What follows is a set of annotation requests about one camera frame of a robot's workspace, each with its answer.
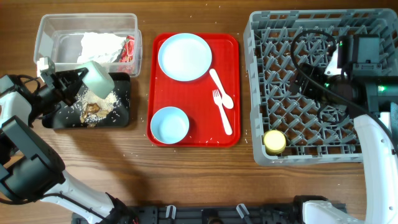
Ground white plastic fork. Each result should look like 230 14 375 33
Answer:
212 90 233 136

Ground green bowl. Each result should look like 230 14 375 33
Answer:
78 61 114 99

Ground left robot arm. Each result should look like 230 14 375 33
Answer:
1 67 139 223

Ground light blue plate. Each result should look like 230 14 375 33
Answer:
157 33 213 82

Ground clear plastic bin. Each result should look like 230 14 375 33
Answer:
33 13 142 77

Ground grey dishwasher rack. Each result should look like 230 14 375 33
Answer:
244 9 397 166

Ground rice and food scraps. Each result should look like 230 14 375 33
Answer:
72 90 121 127

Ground light blue bowl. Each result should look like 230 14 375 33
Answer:
150 106 190 144

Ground black plastic tray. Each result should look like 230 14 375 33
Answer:
42 73 131 129

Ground yellow plastic cup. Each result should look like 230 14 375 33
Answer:
263 130 287 155

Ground white napkin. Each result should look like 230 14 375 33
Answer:
77 32 126 63

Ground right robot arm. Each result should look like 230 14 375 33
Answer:
290 30 397 223

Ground red serving tray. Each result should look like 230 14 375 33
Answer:
147 33 241 147

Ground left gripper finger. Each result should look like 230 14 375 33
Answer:
58 67 88 84
63 90 88 107

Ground red snack wrapper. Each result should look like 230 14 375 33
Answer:
119 35 135 63

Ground white plastic spoon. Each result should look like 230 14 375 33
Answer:
209 68 234 109

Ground left black cable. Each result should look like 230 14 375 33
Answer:
12 73 43 125

